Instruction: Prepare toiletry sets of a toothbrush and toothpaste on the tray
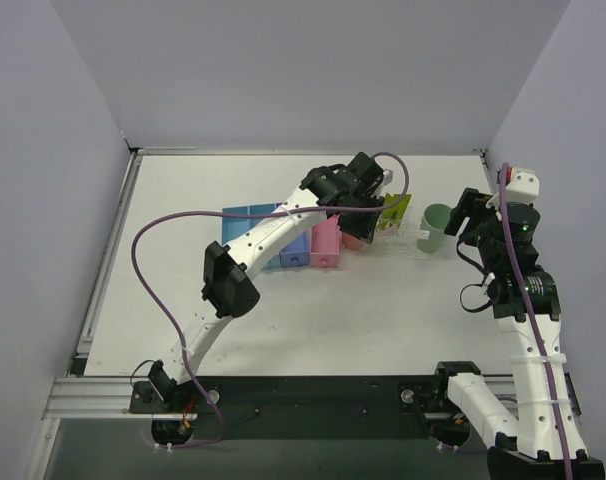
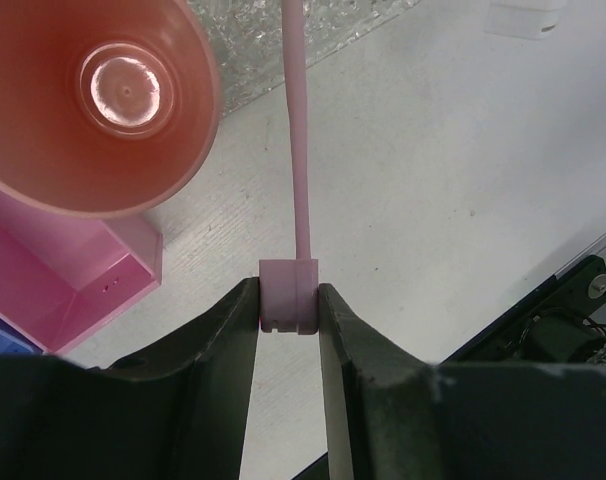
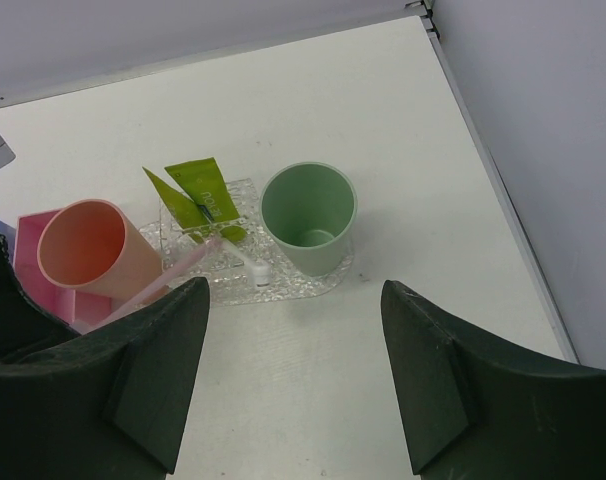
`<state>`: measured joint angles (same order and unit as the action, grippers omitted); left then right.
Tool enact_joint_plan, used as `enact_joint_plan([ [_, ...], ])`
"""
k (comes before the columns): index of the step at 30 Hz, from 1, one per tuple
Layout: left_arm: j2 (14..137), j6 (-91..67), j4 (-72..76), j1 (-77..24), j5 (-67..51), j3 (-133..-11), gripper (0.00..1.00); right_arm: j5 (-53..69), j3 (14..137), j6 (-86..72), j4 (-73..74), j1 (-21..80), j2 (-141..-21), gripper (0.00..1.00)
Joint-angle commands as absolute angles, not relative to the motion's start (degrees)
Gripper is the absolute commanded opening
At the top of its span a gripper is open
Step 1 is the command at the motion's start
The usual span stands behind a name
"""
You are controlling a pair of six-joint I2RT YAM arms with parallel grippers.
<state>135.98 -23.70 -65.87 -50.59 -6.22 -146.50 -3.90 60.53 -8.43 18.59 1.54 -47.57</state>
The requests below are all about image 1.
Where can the yellow green toothpaste tube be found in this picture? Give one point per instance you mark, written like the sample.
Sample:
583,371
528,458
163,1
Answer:
385,217
402,205

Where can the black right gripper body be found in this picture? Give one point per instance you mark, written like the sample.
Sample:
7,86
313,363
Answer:
469,204

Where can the pink drawer box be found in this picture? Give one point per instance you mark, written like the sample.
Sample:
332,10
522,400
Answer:
325,244

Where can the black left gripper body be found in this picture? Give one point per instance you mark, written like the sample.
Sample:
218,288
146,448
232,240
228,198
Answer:
359,220

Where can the aluminium frame rail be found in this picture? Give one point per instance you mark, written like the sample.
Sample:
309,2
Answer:
243,397

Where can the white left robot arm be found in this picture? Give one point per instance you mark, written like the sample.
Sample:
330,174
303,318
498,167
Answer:
230,270

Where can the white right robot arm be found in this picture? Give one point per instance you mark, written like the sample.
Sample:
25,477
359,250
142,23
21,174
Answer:
541,440

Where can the purple drawer box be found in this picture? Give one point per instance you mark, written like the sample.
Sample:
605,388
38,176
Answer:
297,253

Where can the green plastic cup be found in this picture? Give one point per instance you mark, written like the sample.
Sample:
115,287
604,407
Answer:
433,223

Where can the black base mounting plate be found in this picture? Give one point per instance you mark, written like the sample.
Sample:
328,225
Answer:
304,408

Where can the clear textured oval tray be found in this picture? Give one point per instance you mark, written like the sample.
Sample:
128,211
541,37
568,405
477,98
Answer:
405,249

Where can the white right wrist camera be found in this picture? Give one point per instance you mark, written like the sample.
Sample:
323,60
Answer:
521,186

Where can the orange plastic cup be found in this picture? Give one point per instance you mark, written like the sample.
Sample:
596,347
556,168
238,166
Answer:
352,243

